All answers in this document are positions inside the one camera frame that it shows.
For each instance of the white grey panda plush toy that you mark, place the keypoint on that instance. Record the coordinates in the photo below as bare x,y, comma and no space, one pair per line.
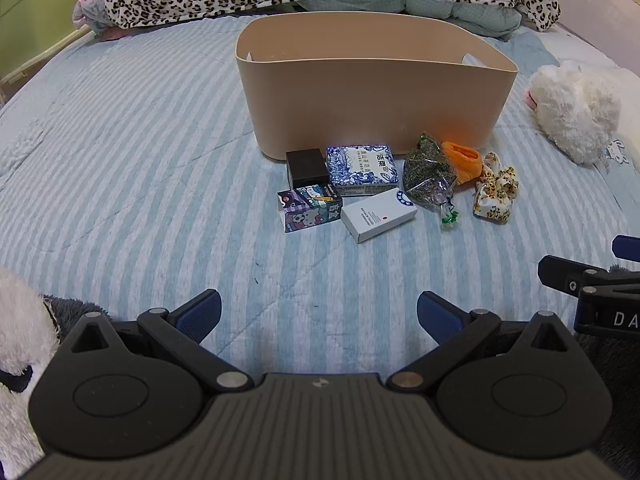
20,330

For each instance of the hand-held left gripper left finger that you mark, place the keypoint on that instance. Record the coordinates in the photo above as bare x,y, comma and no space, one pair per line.
202,312

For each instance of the light printed pillow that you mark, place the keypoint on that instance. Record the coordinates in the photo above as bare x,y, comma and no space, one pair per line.
617,160

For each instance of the beige plastic storage bin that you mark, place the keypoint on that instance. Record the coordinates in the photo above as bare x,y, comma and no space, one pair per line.
375,105

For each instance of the green headboard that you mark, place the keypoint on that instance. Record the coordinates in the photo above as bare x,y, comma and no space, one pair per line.
35,0

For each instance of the white flat box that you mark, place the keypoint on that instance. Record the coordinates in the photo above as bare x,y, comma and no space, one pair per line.
375,217

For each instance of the purple cartoon print box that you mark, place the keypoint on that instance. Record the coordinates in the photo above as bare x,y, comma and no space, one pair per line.
310,210

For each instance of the blue white patterned box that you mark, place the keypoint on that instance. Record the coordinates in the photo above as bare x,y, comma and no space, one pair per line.
362,167

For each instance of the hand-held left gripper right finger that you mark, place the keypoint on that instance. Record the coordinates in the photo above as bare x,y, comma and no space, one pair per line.
440,317

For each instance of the green quilted pillow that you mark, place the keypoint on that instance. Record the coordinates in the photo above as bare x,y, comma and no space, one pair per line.
450,15

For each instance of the orange cloth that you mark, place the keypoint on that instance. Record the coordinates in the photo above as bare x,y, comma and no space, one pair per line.
465,162

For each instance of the white paper sheet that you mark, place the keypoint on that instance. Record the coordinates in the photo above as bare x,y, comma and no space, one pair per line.
474,60

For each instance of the white fluffy plush toy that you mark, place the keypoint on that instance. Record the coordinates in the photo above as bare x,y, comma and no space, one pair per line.
575,105

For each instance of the pink floral cloth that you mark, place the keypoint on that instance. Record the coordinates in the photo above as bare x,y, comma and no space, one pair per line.
87,10

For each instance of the floral yellow scrunchie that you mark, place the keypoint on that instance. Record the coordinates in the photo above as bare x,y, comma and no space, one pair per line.
495,190

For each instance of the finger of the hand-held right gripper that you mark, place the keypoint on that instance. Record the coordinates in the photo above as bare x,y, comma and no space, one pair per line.
565,272
627,247

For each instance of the blue striped bed sheet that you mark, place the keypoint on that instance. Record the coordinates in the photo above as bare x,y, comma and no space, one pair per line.
150,160

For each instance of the clear bag of dried herbs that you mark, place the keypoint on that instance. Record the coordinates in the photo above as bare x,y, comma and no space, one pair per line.
427,175

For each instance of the small black box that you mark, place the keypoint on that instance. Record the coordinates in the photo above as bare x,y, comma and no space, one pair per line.
307,167

